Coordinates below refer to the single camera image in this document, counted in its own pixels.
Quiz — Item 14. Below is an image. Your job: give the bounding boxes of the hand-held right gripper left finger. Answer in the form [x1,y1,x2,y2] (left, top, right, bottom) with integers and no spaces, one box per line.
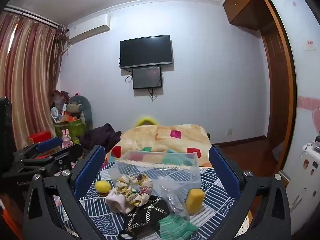
[22,144,107,240]

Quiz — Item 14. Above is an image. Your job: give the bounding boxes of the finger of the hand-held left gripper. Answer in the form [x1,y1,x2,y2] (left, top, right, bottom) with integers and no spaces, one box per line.
[22,144,83,178]
[12,137,63,167]

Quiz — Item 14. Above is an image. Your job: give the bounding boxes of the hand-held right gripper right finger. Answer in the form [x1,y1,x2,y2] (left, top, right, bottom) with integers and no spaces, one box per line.
[209,145,292,240]

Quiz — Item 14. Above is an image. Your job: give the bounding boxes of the yellow plush ball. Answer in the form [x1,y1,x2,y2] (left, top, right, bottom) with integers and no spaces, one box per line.
[95,180,111,194]

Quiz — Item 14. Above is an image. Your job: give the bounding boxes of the pale pink cloth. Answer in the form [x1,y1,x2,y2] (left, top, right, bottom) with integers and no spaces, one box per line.
[105,189,128,214]

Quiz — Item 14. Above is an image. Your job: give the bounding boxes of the yellow sponge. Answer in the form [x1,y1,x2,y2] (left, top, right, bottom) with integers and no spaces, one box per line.
[186,188,205,215]

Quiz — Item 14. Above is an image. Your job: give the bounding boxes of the floral yellow scrunchie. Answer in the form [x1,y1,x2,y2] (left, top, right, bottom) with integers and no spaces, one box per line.
[115,174,154,207]

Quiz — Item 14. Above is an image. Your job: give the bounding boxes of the clear plastic box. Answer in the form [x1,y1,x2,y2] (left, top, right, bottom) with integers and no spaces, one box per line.
[110,150,202,196]

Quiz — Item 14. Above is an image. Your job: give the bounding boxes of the black cloth with chain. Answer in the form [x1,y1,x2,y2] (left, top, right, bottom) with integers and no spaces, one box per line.
[118,196,171,240]

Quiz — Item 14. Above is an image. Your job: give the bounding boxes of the green knitted cloth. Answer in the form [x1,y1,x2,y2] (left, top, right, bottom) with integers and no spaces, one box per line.
[158,214,200,240]

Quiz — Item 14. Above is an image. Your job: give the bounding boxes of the red box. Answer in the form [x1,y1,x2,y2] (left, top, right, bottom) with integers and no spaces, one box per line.
[27,130,52,145]

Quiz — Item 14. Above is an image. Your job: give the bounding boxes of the pink plush bunny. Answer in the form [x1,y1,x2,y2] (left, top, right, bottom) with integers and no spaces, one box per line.
[61,129,73,148]

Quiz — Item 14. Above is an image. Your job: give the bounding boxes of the green storage box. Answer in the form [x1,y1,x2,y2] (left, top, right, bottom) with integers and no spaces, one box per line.
[54,119,86,146]

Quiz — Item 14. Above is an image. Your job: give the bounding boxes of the blue patterned bed sheet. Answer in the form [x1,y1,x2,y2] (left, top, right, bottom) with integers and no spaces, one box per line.
[52,162,251,240]

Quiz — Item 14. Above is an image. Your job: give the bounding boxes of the dark purple garment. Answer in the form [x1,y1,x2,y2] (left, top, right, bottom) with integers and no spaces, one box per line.
[79,123,122,156]

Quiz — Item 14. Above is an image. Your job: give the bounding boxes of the grey-green plush toy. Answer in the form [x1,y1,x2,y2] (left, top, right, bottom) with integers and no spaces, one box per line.
[66,94,94,131]

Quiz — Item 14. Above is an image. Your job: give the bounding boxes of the clear plastic bag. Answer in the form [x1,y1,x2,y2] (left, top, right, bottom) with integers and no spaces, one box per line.
[157,172,201,218]

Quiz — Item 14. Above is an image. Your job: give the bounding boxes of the striped red-brown curtain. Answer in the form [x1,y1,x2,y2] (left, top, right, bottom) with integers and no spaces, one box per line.
[0,11,67,151]

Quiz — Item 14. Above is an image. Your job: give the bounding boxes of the yellow blanket with coloured squares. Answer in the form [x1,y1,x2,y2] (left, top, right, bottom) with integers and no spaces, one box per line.
[105,123,213,168]

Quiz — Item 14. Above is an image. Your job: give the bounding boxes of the yellow-green plush item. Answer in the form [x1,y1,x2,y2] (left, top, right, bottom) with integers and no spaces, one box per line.
[135,116,160,127]

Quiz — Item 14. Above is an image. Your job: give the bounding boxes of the white appliance with stickers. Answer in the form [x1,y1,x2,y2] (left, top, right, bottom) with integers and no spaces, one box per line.
[302,142,320,161]

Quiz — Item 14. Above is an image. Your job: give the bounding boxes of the brown wooden wardrobe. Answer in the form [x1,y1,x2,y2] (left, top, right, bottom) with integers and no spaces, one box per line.
[222,0,298,173]

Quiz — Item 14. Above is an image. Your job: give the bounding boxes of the white air conditioner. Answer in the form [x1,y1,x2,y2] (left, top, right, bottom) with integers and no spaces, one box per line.
[67,14,111,46]

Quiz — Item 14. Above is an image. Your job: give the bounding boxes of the white sliding door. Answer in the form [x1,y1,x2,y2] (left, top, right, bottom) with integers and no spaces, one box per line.
[267,0,320,240]

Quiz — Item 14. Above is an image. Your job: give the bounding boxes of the dark curtain rod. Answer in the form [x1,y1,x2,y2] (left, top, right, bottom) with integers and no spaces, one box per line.
[3,5,63,28]

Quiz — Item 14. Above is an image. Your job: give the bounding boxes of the white paper label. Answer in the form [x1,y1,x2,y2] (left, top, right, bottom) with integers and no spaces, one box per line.
[303,38,316,52]

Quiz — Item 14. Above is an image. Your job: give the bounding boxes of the small black wall monitor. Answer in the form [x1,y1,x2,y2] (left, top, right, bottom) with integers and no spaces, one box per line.
[132,66,163,90]

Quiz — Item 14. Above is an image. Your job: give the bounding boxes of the black wall television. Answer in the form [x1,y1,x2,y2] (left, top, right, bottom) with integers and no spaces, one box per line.
[120,34,174,69]

